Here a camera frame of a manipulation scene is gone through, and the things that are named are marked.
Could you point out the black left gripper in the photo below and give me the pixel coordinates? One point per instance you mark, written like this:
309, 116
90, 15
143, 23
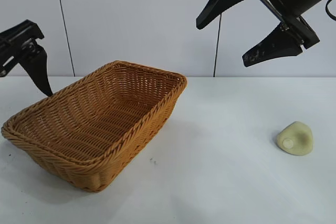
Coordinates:
18, 37

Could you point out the brown woven wicker basket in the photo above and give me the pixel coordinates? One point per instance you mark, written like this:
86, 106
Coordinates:
86, 129

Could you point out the pale yellow egg yolk pastry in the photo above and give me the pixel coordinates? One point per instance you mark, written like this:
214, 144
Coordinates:
298, 136

